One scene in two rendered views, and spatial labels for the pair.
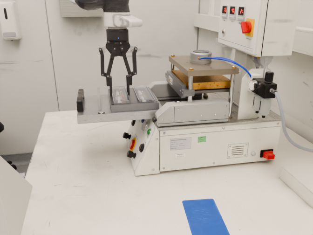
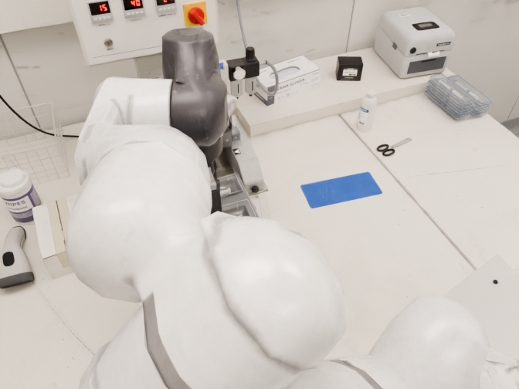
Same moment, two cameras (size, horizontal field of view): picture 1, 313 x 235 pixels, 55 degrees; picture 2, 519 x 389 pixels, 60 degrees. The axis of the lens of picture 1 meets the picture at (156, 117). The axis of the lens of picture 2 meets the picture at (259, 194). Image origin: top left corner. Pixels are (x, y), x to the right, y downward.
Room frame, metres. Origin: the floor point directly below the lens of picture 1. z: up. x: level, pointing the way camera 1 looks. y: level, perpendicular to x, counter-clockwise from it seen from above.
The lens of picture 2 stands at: (1.06, 0.75, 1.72)
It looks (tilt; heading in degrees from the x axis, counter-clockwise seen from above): 47 degrees down; 260
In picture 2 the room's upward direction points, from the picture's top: straight up
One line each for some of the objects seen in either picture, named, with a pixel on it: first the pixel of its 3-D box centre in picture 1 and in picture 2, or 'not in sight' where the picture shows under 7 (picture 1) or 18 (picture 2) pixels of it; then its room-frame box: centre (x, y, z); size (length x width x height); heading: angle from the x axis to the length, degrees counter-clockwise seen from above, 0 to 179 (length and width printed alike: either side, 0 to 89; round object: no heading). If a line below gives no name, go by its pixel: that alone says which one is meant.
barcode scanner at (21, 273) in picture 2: not in sight; (12, 252); (1.56, -0.02, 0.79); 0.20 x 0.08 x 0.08; 103
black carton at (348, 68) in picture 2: not in sight; (348, 68); (0.48, -0.67, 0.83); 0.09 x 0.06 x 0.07; 169
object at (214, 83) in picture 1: (200, 73); not in sight; (1.11, -0.16, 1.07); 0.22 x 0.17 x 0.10; 11
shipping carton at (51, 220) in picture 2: not in sight; (66, 235); (1.43, -0.05, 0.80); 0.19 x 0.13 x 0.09; 103
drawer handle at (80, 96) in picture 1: (80, 99); not in sight; (1.03, 0.27, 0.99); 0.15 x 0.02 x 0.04; 11
